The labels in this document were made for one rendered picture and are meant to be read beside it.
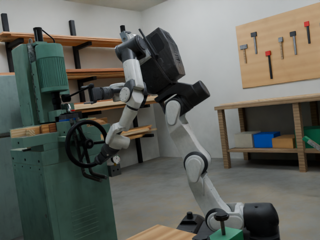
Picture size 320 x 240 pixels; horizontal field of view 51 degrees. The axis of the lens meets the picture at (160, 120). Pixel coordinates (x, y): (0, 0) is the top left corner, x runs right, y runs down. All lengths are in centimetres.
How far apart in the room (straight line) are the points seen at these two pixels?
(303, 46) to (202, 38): 160
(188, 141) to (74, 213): 86
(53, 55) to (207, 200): 133
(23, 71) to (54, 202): 94
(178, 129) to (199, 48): 365
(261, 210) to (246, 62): 329
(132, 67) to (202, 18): 382
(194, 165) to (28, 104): 124
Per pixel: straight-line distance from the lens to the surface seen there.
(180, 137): 196
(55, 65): 229
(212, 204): 202
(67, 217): 224
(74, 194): 223
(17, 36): 444
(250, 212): 200
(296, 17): 475
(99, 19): 578
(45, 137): 213
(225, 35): 524
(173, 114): 192
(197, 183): 196
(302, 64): 468
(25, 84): 251
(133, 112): 173
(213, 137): 545
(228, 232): 110
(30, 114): 249
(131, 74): 175
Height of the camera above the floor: 100
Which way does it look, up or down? 3 degrees down
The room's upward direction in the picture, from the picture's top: 7 degrees counter-clockwise
